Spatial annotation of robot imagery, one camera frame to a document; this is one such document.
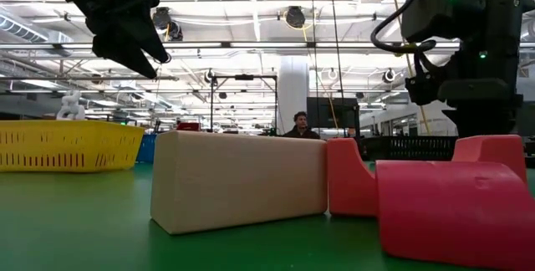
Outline black monitor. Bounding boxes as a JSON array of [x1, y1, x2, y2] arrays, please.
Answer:
[[306, 96, 360, 130]]

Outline black plastic basket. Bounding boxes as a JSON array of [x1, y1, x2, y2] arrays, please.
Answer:
[[361, 135, 459, 162]]

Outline person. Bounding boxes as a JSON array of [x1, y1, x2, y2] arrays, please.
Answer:
[[282, 110, 322, 141]]

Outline black metal frame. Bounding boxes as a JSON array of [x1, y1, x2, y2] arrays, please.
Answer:
[[210, 74, 279, 133]]

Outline silver ventilation duct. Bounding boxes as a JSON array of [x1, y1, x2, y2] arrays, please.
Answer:
[[0, 5, 74, 54]]

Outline white robot figure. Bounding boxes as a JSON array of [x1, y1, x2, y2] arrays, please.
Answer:
[[56, 89, 87, 121]]

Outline light red arch block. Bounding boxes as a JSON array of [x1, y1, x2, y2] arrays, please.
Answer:
[[326, 134, 528, 217]]

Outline blue plastic basket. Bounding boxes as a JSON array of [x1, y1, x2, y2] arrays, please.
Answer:
[[135, 132, 159, 164]]

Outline dark red rounded block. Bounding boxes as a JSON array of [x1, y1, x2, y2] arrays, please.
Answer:
[[374, 160, 535, 271]]

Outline thick natural wood block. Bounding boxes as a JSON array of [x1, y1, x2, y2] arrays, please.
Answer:
[[150, 130, 329, 236]]

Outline white pillar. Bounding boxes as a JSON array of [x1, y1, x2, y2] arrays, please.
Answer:
[[278, 56, 311, 135]]

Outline yellow plastic basket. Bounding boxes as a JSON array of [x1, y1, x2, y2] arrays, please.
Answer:
[[0, 119, 146, 174]]

